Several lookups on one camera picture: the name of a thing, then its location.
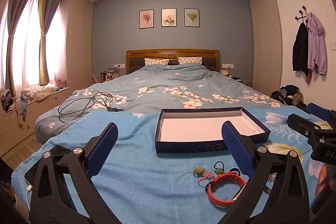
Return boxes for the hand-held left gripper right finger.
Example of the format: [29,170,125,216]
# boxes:
[221,120,315,224]

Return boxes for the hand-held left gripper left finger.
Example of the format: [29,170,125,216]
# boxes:
[29,122,118,224]

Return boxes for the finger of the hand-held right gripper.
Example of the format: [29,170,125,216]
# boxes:
[307,102,336,125]
[287,113,336,139]

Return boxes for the pink hair tie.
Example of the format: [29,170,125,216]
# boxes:
[198,171,215,184]

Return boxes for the navy shallow cardboard box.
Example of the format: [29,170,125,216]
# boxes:
[155,107,271,153]

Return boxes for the orange smartwatch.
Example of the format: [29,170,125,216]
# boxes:
[205,172,248,208]

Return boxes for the dark clothes pile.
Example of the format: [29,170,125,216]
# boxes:
[270,84,306,109]

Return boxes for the black phone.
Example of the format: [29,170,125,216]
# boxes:
[25,145,71,185]

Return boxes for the light blue flower blanket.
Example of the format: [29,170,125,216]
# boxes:
[12,106,336,224]

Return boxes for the black jacket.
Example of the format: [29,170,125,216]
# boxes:
[292,22,310,77]

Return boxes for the purple jacket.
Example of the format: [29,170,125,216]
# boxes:
[306,12,328,84]

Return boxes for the window seat drawer cabinet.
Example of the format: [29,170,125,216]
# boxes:
[0,86,74,138]

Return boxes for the bedside clutter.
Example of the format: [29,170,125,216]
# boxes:
[92,68,126,83]

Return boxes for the beige built-in wardrobe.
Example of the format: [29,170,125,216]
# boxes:
[63,0,95,90]
[249,0,282,98]

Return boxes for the cream crumpled blanket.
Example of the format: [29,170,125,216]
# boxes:
[21,85,57,102]

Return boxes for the blue floral duvet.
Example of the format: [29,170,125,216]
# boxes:
[35,64,282,144]

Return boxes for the patterned white pillow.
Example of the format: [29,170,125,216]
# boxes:
[177,56,203,65]
[144,58,170,66]

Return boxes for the mixed clothes pile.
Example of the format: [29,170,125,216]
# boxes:
[0,89,28,122]

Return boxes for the wooden bed headboard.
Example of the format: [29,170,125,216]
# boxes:
[125,49,220,75]

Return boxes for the sheer white curtain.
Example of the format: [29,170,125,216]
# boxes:
[0,0,67,93]

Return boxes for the framed pink flower picture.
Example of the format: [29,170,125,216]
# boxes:
[139,10,154,29]

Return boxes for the framed white flower picture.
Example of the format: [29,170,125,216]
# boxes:
[161,8,177,28]

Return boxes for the grey and yellow curtain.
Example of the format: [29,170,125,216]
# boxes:
[5,0,34,98]
[37,0,62,86]

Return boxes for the black hair tie green charm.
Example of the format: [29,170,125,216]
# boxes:
[213,161,226,175]

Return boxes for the black cable bundle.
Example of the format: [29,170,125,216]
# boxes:
[58,91,124,123]

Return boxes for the white charging cable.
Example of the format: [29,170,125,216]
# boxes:
[25,184,34,224]

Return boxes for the wall coat rack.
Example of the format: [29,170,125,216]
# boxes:
[294,6,315,22]

